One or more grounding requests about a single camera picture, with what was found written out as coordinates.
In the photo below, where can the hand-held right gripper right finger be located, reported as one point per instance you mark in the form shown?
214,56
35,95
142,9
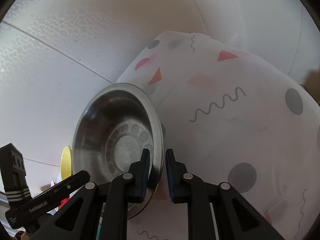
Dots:
170,175

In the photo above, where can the yellow plastic bowl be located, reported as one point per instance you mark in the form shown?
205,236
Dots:
67,162

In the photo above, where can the stainless steel bowl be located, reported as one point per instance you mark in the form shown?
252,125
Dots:
120,115

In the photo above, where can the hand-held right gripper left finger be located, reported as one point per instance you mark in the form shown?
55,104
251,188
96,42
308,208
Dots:
144,172

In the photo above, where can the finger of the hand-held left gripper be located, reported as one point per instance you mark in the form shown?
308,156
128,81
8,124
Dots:
72,182

